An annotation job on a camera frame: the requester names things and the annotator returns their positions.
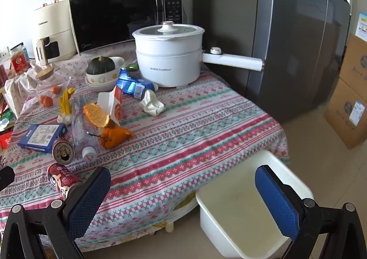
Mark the small orange tomato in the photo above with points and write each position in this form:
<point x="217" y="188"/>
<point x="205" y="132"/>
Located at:
<point x="56" y="90"/>
<point x="46" y="101"/>

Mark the cardboard box with label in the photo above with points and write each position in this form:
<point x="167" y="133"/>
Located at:
<point x="341" y="121"/>

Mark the red printed can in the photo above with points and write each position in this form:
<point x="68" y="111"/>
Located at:
<point x="63" y="178"/>

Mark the blue and white box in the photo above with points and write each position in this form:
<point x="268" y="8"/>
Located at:
<point x="362" y="25"/>

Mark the striped patterned tablecloth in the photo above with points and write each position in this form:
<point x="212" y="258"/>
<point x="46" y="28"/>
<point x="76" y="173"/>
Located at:
<point x="186" y="133"/>

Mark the silver can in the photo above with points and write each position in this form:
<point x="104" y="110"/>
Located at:
<point x="63" y="151"/>

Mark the white wall socket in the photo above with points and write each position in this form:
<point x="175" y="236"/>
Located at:
<point x="3" y="54"/>

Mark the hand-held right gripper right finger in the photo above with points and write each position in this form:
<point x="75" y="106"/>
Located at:
<point x="278" y="201"/>

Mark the white printed bowl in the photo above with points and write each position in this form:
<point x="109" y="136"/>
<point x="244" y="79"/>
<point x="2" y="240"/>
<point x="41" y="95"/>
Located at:
<point x="106" y="77"/>

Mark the blue carton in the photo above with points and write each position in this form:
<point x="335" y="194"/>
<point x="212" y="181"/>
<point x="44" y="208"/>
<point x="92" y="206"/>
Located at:
<point x="134" y="87"/>

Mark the jar with red label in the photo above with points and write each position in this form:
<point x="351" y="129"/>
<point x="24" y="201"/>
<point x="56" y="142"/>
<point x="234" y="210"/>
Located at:
<point x="19" y="62"/>

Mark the garlic bulb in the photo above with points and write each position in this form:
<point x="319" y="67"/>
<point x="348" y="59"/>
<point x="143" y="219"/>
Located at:
<point x="64" y="119"/>

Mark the dark green squash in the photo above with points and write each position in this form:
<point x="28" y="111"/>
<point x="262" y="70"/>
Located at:
<point x="99" y="66"/>

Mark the white plastic bin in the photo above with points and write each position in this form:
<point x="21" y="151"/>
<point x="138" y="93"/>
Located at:
<point x="238" y="204"/>

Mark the yellow floral cloth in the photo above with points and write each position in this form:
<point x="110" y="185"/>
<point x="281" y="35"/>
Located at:
<point x="185" y="203"/>

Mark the white electric cooking pot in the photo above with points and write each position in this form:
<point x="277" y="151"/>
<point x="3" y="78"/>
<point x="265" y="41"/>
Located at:
<point x="166" y="61"/>

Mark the white tissue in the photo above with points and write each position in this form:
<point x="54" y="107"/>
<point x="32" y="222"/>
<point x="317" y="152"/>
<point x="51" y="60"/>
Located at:
<point x="151" y="103"/>

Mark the black microwave oven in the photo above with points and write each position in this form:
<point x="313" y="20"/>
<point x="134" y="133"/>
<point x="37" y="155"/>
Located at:
<point x="114" y="15"/>

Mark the orange peel with stem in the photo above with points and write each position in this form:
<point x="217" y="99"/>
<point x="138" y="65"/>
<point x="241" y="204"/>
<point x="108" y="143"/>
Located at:
<point x="114" y="137"/>

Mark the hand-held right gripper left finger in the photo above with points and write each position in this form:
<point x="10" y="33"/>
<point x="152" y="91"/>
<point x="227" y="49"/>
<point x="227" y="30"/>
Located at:
<point x="89" y="198"/>

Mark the red packet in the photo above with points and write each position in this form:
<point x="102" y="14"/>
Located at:
<point x="5" y="141"/>

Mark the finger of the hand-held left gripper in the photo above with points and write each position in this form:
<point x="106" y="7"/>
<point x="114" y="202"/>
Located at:
<point x="5" y="177"/>

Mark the glass jar with wooden lid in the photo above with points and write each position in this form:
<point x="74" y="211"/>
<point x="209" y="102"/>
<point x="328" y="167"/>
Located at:
<point x="44" y="73"/>

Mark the red and white fries carton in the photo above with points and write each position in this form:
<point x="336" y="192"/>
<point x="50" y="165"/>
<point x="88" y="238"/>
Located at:
<point x="107" y="103"/>

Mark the cream air fryer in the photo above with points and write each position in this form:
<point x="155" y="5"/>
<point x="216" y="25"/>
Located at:
<point x="54" y="27"/>

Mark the clear plastic bottle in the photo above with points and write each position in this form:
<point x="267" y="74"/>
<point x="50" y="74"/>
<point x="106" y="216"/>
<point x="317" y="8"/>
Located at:
<point x="81" y="133"/>

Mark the orange peel with pith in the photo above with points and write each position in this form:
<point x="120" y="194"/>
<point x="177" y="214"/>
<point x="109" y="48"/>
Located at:
<point x="96" y="115"/>

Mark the yellow wrapper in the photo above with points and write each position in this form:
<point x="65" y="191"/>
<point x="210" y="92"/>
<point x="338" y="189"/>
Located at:
<point x="65" y="103"/>

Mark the grey refrigerator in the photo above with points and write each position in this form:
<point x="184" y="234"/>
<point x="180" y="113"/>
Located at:
<point x="286" y="47"/>

